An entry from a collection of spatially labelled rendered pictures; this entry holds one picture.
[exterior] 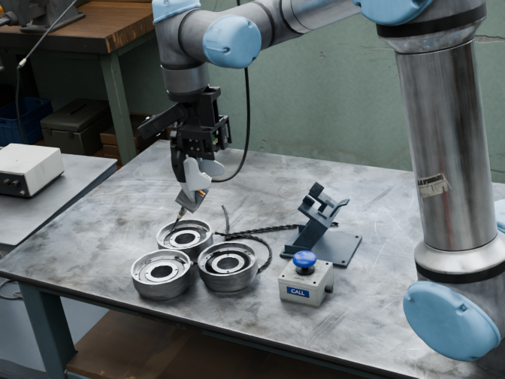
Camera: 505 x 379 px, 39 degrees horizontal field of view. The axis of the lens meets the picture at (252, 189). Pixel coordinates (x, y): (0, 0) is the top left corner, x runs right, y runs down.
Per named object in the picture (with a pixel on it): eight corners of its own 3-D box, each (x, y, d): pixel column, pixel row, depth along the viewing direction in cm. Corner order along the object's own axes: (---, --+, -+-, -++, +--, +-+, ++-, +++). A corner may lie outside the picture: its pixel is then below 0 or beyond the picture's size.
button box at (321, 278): (279, 299, 119) (276, 276, 116) (296, 276, 124) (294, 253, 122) (324, 310, 115) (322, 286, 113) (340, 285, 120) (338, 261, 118)
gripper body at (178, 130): (213, 165, 118) (204, 98, 112) (169, 160, 121) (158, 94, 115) (233, 145, 124) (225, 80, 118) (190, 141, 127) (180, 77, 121)
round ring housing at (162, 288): (150, 311, 119) (146, 292, 117) (125, 283, 127) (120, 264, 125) (204, 286, 124) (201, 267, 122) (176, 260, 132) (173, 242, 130)
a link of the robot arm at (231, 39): (278, 5, 104) (230, -3, 111) (221, 25, 98) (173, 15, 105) (282, 56, 108) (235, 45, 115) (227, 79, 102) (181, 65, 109)
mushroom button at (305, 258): (290, 283, 118) (288, 259, 116) (300, 271, 121) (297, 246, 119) (312, 289, 116) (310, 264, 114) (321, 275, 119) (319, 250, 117)
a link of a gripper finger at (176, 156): (181, 186, 121) (176, 137, 118) (173, 185, 122) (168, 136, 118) (194, 176, 125) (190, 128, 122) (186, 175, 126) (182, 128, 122)
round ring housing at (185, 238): (173, 274, 128) (170, 255, 126) (151, 248, 136) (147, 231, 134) (224, 253, 132) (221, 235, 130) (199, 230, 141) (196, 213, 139)
